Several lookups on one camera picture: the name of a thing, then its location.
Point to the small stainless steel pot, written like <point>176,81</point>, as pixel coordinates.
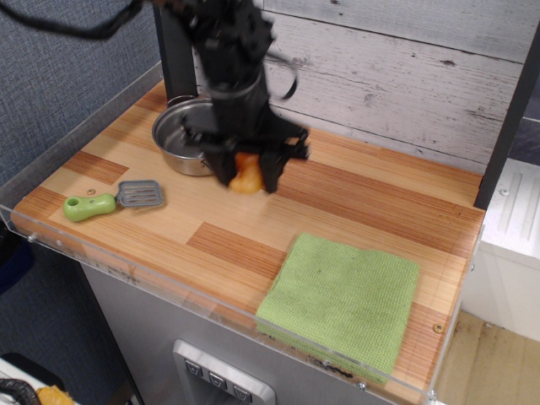
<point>172,129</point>

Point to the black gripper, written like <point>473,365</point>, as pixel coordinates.
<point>240,119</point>

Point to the white ribbed side unit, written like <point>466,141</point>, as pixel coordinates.
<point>503,285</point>

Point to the dark grey right post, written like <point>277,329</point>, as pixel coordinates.
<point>510,126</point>

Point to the clear acrylic table guard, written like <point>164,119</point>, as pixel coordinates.
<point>216,253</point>

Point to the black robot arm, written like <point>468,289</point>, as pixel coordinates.
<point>231,39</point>

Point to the green folded cloth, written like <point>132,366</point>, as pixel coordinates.
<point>341,304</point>

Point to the dark grey post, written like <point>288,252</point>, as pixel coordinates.
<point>176,55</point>
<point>510,126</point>

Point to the orange plastic toy croissant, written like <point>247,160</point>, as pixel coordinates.
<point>248,178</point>

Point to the silver dispenser button panel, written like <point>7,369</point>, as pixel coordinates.
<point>209,380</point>

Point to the green handled grey toy spatula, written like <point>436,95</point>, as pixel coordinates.
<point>131,194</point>

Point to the grey toy appliance front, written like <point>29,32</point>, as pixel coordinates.
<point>145,328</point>

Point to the dark grey left post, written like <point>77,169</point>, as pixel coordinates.
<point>176,55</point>

